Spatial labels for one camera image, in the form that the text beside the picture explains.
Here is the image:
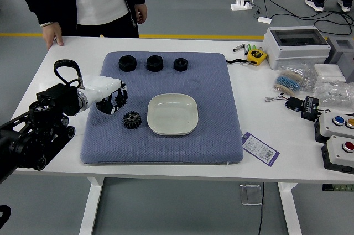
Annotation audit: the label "large black hex nut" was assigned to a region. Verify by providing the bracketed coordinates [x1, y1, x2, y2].
[118, 55, 137, 72]
[145, 55, 164, 72]

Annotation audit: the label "big black gear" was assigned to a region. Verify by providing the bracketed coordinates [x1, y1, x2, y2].
[122, 111, 143, 130]

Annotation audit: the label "red button box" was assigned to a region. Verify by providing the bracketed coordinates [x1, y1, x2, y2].
[321, 135, 354, 175]

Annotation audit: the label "white square dish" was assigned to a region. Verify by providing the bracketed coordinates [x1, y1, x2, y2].
[147, 93, 199, 137]

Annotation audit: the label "yellow tape measure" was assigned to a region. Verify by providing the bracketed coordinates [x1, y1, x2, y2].
[247, 49, 268, 66]

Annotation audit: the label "blue-grey cushion mat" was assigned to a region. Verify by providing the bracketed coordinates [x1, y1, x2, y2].
[80, 51, 244, 166]

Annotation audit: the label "silver floor plate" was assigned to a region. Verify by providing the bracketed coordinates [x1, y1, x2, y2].
[239, 184, 263, 206]

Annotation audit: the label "small black hex nut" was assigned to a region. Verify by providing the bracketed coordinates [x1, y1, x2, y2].
[173, 58, 189, 72]

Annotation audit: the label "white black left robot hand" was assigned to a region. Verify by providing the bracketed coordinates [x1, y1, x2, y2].
[82, 76, 129, 116]

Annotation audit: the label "blue yellow button box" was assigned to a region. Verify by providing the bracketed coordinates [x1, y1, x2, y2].
[314, 110, 354, 144]

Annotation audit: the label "clear bubble wrap bag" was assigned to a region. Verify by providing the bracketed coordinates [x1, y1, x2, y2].
[314, 77, 354, 107]

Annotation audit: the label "person's right hand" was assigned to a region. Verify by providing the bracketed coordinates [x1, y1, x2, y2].
[41, 22, 65, 50]

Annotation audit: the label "black module with wires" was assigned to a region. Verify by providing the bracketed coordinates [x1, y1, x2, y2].
[264, 93, 304, 113]

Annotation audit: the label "blue resistor tape roll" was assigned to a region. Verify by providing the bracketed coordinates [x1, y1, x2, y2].
[273, 70, 305, 96]

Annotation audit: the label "black hanging cable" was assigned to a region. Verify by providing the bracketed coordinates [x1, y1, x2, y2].
[257, 182, 266, 235]

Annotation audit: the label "clear plastic parts bag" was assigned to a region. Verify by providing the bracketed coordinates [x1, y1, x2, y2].
[278, 62, 316, 92]

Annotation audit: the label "white table leg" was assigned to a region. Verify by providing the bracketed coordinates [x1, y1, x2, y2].
[278, 182, 303, 235]
[79, 175, 105, 235]

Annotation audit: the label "small black gear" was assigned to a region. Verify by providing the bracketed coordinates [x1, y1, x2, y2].
[114, 93, 128, 108]

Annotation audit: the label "person's left hand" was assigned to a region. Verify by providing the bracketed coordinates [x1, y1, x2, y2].
[134, 2, 148, 25]

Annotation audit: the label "flat white box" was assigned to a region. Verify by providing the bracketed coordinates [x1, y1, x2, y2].
[314, 64, 347, 82]

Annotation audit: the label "black tape measure strap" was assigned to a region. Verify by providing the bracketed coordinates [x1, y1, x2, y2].
[225, 58, 257, 66]

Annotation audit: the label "grey square housing block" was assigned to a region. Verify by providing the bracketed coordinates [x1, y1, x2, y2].
[325, 36, 354, 83]

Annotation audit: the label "white power strip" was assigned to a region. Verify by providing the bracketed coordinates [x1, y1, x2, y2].
[230, 0, 254, 12]

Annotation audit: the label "grey enclosure box clear lid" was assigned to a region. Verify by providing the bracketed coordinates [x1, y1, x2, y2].
[262, 26, 332, 71]

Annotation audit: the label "black electronic module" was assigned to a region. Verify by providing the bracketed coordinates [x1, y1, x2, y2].
[300, 96, 321, 121]

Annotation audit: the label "black floor cables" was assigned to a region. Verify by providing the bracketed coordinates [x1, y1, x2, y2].
[253, 0, 354, 36]

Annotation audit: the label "black robot body part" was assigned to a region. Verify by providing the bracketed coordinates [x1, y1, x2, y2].
[0, 204, 12, 228]

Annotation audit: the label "purple label tag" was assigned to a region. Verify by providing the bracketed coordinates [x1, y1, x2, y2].
[241, 131, 280, 168]

